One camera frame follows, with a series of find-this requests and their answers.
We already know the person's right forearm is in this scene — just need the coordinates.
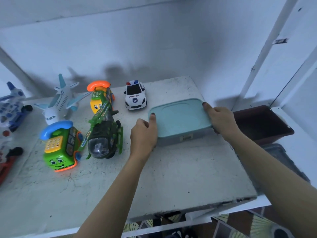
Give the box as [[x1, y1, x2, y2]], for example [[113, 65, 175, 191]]
[[228, 134, 317, 238]]

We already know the person's left hand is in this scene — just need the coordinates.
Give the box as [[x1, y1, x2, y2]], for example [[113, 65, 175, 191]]
[[129, 113, 159, 164]]

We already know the dark green toy helicopter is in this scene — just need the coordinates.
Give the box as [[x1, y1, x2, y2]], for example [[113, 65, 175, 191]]
[[79, 100, 124, 161]]

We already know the yellow orange toy car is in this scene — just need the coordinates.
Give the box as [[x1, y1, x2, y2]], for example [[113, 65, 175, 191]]
[[87, 80, 116, 116]]

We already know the black white toy car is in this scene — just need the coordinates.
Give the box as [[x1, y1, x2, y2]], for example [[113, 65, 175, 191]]
[[124, 80, 148, 111]]

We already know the teal container lid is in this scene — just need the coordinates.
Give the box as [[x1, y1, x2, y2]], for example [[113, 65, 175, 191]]
[[148, 98, 215, 139]]

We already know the red white toy vehicle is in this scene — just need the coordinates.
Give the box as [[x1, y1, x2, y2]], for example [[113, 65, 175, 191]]
[[0, 129, 24, 186]]

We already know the clear plastic container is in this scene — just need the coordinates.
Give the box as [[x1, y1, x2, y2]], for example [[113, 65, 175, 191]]
[[156, 129, 216, 147]]

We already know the grey storage box lid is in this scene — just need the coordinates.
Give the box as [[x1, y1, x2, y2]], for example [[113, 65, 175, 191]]
[[265, 142, 313, 189]]

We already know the person's left forearm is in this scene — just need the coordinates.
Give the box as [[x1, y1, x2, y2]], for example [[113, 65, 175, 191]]
[[74, 156, 149, 238]]

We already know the white blue toy vehicle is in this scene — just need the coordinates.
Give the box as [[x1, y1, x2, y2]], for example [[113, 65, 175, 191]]
[[0, 81, 33, 133]]

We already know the person's right hand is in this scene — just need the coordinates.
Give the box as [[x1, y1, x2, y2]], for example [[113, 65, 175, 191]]
[[202, 101, 243, 144]]

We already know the green orange toy car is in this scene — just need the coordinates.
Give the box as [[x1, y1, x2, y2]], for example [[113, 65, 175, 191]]
[[40, 120, 85, 173]]

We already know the dark brown storage box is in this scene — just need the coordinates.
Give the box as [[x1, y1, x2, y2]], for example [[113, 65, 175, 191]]
[[232, 105, 295, 147]]

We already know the white toy airplane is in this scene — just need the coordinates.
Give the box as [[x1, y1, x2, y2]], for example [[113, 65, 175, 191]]
[[34, 73, 92, 127]]

